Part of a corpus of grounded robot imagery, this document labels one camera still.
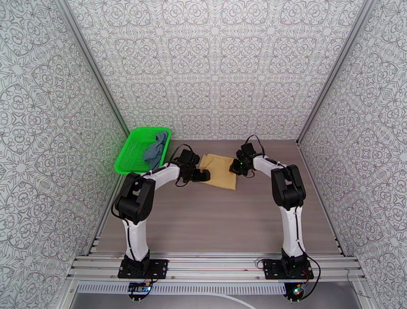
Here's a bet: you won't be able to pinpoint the white curved cable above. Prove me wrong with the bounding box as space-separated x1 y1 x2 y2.
203 293 256 309

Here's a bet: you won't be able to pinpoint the green plastic basket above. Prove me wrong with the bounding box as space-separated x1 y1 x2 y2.
114 127 172 175

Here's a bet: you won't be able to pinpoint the red and black board wires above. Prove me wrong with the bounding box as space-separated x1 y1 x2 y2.
299 260 322 301
144 272 159 298

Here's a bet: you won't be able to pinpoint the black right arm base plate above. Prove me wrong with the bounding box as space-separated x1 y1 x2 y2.
264 259 315 281

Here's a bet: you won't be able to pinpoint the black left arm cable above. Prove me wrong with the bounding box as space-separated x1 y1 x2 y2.
111 143 193 220

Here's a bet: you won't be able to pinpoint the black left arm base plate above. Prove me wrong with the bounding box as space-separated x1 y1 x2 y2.
118 259 169 280

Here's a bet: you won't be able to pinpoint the slotted white vent strip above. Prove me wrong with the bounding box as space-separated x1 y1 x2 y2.
76 283 287 294

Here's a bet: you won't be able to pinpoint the aluminium corner post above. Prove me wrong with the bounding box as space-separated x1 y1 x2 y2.
297 0 373 144
54 0 133 136

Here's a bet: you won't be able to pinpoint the thin black loose wire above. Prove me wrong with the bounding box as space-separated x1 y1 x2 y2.
345 269 371 299

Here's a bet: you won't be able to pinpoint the aluminium rail frame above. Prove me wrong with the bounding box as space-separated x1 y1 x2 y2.
67 252 366 284

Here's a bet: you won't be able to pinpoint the yellow shirt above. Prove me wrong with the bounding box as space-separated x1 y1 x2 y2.
198 153 238 191

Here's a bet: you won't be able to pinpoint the blue-grey shirt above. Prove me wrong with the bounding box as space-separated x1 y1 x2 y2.
142 131 169 171

